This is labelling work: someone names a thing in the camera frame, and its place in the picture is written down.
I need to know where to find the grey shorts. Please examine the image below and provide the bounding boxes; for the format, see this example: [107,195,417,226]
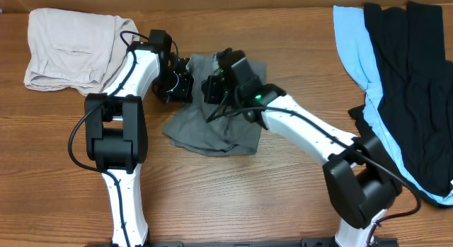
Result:
[163,54,261,156]

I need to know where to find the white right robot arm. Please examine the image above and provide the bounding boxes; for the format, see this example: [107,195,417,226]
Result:
[202,48,402,246]

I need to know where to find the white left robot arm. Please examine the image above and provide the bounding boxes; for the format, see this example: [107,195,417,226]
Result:
[81,30,194,246]

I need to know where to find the beige folded shorts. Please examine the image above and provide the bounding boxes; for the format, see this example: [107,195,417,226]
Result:
[24,8,138,96]

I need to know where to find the light blue garment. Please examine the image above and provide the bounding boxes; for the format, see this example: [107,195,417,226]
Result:
[333,6,452,208]

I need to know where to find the black garment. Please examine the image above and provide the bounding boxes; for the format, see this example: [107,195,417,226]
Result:
[350,1,452,208]

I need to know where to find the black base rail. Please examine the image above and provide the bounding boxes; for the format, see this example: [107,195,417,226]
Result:
[85,237,399,247]

